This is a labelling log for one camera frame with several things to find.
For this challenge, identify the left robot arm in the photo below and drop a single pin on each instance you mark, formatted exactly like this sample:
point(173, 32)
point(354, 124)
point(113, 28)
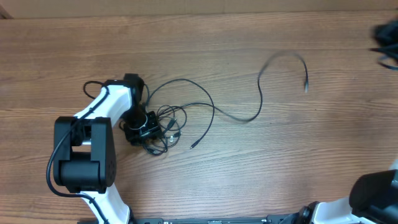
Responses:
point(83, 162)

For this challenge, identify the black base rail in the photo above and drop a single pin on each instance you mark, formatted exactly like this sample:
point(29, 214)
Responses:
point(214, 221)

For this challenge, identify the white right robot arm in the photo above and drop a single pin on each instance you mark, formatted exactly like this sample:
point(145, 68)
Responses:
point(373, 199)

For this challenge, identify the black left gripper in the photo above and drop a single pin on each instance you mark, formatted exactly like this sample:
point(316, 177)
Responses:
point(153, 128)

